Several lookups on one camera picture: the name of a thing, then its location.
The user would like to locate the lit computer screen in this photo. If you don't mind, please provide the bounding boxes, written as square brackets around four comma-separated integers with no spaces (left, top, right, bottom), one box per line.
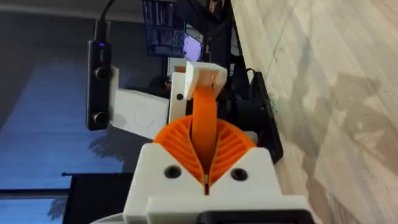
[183,30,205,63]

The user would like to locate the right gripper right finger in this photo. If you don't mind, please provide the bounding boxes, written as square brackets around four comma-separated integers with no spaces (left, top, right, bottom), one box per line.
[206,118,284,197]

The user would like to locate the black camera cable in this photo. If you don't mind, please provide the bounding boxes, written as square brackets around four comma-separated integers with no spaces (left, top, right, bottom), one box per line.
[94,0,118,43]

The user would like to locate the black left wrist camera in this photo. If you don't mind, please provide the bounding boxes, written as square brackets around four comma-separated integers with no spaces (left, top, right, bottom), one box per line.
[86,39,113,132]

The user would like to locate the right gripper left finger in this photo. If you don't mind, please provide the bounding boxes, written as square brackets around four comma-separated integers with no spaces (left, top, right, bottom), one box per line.
[123,115,208,224]

